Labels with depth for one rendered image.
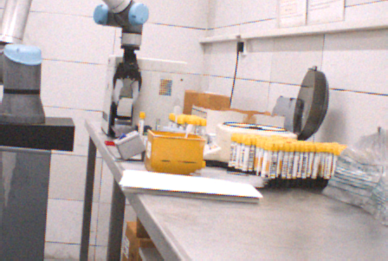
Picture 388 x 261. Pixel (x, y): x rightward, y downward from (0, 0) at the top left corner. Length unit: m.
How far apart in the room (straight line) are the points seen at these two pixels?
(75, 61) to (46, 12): 0.33
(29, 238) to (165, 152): 0.55
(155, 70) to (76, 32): 1.35
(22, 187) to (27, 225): 0.12
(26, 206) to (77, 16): 1.98
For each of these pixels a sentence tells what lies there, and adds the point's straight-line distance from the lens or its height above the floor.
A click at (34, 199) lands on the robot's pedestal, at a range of 2.00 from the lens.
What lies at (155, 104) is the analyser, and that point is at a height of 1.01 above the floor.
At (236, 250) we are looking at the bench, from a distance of 1.05.
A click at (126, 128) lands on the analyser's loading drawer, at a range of 2.35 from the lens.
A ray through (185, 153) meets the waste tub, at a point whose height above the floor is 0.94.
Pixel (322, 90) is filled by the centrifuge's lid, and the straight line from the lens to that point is 2.00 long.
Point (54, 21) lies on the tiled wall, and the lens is 3.82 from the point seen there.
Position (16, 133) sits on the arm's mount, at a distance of 1.98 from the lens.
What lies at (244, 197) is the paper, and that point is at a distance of 1.46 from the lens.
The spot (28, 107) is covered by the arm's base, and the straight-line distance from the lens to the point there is 2.00.
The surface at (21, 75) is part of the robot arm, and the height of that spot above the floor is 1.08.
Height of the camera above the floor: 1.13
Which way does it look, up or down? 3 degrees down
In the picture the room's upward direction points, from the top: 6 degrees clockwise
